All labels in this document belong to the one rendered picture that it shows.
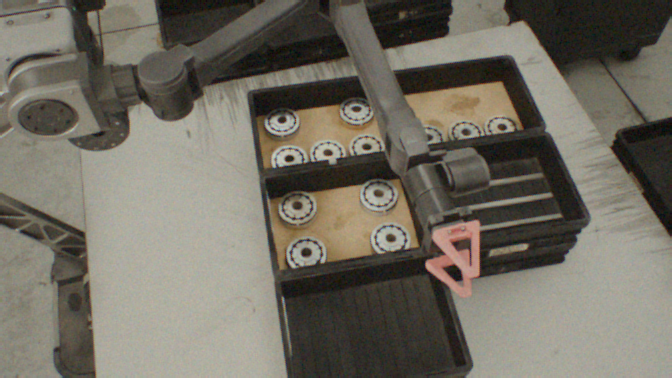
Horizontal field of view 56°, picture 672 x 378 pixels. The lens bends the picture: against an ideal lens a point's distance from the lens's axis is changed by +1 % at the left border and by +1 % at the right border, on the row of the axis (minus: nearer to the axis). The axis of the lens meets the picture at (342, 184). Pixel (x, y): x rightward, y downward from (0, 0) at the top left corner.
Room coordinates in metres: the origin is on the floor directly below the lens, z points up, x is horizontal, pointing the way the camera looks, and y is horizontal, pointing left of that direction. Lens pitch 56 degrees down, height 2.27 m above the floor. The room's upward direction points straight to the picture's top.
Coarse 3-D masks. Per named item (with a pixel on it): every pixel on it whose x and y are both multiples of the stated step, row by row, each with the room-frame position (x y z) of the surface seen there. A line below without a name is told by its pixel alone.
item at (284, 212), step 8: (296, 192) 0.94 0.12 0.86; (304, 192) 0.94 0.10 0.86; (280, 200) 0.91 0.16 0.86; (288, 200) 0.91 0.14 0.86; (304, 200) 0.91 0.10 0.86; (312, 200) 0.91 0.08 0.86; (280, 208) 0.89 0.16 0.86; (288, 208) 0.89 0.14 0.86; (312, 208) 0.89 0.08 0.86; (288, 216) 0.86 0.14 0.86; (296, 216) 0.86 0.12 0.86; (304, 216) 0.86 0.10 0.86; (312, 216) 0.86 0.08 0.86; (296, 224) 0.84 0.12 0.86
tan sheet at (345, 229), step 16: (320, 192) 0.96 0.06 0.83; (336, 192) 0.96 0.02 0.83; (352, 192) 0.96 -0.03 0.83; (400, 192) 0.96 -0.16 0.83; (272, 208) 0.91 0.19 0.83; (320, 208) 0.91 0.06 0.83; (336, 208) 0.91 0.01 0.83; (352, 208) 0.91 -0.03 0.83; (400, 208) 0.91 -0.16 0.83; (320, 224) 0.86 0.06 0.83; (336, 224) 0.86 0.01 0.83; (352, 224) 0.86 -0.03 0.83; (368, 224) 0.86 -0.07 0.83; (400, 224) 0.86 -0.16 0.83; (288, 240) 0.81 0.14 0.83; (320, 240) 0.81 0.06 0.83; (336, 240) 0.81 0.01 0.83; (352, 240) 0.81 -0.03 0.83; (368, 240) 0.81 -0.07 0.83; (416, 240) 0.81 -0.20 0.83; (304, 256) 0.76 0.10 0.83; (336, 256) 0.76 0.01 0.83; (352, 256) 0.76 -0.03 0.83
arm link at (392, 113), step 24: (360, 0) 0.96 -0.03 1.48; (336, 24) 0.94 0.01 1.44; (360, 24) 0.90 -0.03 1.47; (360, 48) 0.84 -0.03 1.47; (360, 72) 0.80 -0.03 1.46; (384, 72) 0.78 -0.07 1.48; (384, 96) 0.73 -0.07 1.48; (384, 120) 0.67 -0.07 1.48; (408, 120) 0.67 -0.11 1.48; (384, 144) 0.66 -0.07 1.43
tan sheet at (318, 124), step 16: (304, 112) 1.25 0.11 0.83; (320, 112) 1.25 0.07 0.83; (336, 112) 1.25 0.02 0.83; (304, 128) 1.19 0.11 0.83; (320, 128) 1.19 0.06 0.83; (336, 128) 1.19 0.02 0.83; (368, 128) 1.19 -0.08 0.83; (272, 144) 1.13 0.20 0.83; (288, 144) 1.13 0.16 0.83; (304, 144) 1.13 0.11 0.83
